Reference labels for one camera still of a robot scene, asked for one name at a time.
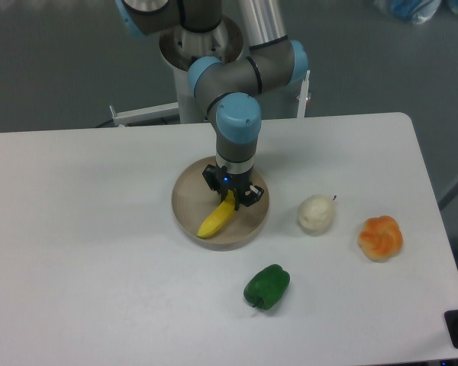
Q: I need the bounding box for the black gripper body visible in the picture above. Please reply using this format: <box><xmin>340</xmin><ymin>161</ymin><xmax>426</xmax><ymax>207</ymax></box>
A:
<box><xmin>217</xmin><ymin>169</ymin><xmax>252</xmax><ymax>196</ymax></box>

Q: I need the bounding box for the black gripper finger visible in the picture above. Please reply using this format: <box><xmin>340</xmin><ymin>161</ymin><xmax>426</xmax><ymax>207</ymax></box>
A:
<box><xmin>234</xmin><ymin>182</ymin><xmax>264</xmax><ymax>211</ymax></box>
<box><xmin>202</xmin><ymin>164</ymin><xmax>226</xmax><ymax>202</ymax></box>

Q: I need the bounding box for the yellow banana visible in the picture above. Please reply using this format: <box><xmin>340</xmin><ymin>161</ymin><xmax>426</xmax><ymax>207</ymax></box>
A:
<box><xmin>197</xmin><ymin>191</ymin><xmax>236</xmax><ymax>239</ymax></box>

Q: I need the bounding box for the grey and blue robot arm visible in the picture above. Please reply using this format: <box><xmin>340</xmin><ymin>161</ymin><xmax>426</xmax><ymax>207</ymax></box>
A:
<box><xmin>116</xmin><ymin>1</ymin><xmax>308</xmax><ymax>207</ymax></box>

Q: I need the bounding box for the round beige plate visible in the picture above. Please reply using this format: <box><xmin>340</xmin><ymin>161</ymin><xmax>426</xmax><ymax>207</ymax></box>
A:
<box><xmin>171</xmin><ymin>156</ymin><xmax>269</xmax><ymax>251</ymax></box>

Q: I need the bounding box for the green bell pepper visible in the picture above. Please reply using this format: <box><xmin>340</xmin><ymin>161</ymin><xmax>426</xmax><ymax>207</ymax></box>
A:
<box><xmin>244</xmin><ymin>264</ymin><xmax>291</xmax><ymax>310</ymax></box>

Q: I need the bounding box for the orange bread roll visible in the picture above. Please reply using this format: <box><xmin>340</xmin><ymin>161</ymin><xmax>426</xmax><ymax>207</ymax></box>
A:
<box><xmin>357</xmin><ymin>215</ymin><xmax>403</xmax><ymax>262</ymax></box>

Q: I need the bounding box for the blue plastic bag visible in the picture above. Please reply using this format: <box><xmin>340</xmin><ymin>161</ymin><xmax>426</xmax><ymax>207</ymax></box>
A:
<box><xmin>373</xmin><ymin>0</ymin><xmax>441</xmax><ymax>24</ymax></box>

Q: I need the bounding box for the white metal bracket left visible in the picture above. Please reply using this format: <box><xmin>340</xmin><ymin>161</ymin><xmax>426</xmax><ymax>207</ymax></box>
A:
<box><xmin>109</xmin><ymin>102</ymin><xmax>179</xmax><ymax>127</ymax></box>

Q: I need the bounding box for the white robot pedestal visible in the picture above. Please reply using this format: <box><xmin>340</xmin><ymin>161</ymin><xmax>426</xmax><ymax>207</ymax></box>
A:
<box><xmin>159</xmin><ymin>16</ymin><xmax>244</xmax><ymax>124</ymax></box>

